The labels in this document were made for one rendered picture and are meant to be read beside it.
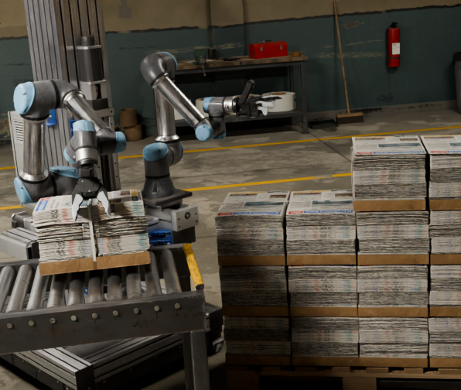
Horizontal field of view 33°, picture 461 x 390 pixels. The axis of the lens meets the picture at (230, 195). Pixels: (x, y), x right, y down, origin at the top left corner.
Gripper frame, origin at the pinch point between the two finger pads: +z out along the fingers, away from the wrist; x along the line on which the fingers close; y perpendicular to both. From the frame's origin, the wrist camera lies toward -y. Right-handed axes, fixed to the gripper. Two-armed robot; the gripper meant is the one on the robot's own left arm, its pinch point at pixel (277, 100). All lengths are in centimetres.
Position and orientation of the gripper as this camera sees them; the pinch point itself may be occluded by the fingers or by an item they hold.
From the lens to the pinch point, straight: 353.1
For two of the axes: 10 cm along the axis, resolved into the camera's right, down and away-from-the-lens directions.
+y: 1.1, 9.2, 3.8
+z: 9.4, 0.4, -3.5
